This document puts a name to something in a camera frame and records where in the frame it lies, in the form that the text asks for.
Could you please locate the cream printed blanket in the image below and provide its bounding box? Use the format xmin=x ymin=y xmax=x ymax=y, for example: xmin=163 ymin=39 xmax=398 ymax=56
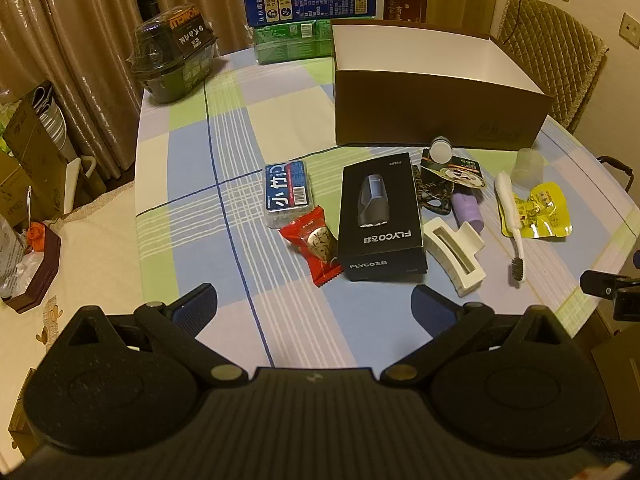
xmin=0 ymin=180 xmax=151 ymax=461

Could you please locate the red candy wrapper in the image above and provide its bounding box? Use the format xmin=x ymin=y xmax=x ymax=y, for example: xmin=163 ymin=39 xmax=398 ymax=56
xmin=278 ymin=205 xmax=343 ymax=287

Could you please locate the black noodle container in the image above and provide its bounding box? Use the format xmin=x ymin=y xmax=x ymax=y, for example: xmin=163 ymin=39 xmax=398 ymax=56
xmin=127 ymin=1 xmax=221 ymax=105

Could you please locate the white toothbrush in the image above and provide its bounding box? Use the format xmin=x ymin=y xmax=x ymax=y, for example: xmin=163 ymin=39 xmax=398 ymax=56
xmin=495 ymin=171 xmax=527 ymax=281

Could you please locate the yellow snack packet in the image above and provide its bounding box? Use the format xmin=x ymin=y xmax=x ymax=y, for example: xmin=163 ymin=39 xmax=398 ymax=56
xmin=501 ymin=181 xmax=572 ymax=241

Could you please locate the blue tissue pack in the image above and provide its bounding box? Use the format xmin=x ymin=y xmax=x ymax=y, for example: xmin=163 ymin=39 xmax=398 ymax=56
xmin=263 ymin=160 xmax=313 ymax=229

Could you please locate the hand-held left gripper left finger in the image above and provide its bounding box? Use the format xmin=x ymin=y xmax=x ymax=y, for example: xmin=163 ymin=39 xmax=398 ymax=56
xmin=57 ymin=283 xmax=242 ymax=390

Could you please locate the white hair claw clip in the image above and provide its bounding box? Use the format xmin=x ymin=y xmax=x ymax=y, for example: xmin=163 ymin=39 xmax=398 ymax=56
xmin=422 ymin=217 xmax=487 ymax=297

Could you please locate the dark curved handle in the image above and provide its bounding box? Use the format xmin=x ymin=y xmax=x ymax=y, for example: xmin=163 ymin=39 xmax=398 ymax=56
xmin=597 ymin=155 xmax=633 ymax=181

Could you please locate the stack of white bowls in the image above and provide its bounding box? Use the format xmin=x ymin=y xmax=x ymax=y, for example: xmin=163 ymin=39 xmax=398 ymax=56
xmin=32 ymin=80 xmax=69 ymax=158

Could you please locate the translucent plastic cup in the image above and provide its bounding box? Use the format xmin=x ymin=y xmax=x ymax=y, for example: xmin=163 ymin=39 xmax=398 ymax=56
xmin=510 ymin=147 xmax=544 ymax=188

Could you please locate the brown cardboard box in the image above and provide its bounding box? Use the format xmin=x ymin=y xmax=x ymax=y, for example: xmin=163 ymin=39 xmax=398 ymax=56
xmin=331 ymin=19 xmax=552 ymax=152

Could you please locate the clear plastic bag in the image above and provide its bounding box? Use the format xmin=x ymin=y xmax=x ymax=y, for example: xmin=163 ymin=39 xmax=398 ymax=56
xmin=0 ymin=215 xmax=47 ymax=301

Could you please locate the cardboard carton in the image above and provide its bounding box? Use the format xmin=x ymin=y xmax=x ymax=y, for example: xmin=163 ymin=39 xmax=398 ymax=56
xmin=7 ymin=367 xmax=37 ymax=457
xmin=0 ymin=95 xmax=68 ymax=221
xmin=590 ymin=322 xmax=640 ymax=413

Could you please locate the dark brown tray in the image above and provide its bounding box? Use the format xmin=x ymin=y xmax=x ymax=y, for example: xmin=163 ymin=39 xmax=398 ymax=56
xmin=0 ymin=222 xmax=62 ymax=314

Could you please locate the green lip salve card pack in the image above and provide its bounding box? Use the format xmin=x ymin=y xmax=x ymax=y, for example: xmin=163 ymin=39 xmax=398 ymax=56
xmin=420 ymin=136 xmax=487 ymax=190

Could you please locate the purple bottle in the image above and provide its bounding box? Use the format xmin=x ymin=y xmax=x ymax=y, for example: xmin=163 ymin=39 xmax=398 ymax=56
xmin=451 ymin=187 xmax=483 ymax=233

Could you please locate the black power cable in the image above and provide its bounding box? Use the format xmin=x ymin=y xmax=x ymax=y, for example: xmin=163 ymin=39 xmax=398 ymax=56
xmin=499 ymin=0 xmax=543 ymax=43

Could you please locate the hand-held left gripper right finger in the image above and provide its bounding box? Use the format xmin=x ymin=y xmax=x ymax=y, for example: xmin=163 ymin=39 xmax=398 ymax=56
xmin=381 ymin=285 xmax=576 ymax=388

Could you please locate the blue milk carton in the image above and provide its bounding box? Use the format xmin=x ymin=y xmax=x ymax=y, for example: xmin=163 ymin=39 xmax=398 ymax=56
xmin=243 ymin=0 xmax=378 ymax=28

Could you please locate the green drink pack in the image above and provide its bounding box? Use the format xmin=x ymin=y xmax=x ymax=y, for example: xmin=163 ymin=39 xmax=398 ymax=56
xmin=253 ymin=19 xmax=333 ymax=65

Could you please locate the dark red gift box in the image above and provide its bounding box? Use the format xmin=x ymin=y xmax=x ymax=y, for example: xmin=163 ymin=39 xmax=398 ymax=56
xmin=382 ymin=0 xmax=429 ymax=23

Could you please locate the black shaver box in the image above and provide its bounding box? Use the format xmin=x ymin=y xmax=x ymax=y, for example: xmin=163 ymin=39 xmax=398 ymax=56
xmin=336 ymin=152 xmax=428 ymax=282

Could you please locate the white paper bag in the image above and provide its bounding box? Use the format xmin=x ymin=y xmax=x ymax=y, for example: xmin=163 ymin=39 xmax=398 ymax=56
xmin=62 ymin=155 xmax=99 ymax=212

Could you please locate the chair with quilted cover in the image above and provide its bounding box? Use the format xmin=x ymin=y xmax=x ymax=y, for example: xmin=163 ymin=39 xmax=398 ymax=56
xmin=495 ymin=0 xmax=610 ymax=133

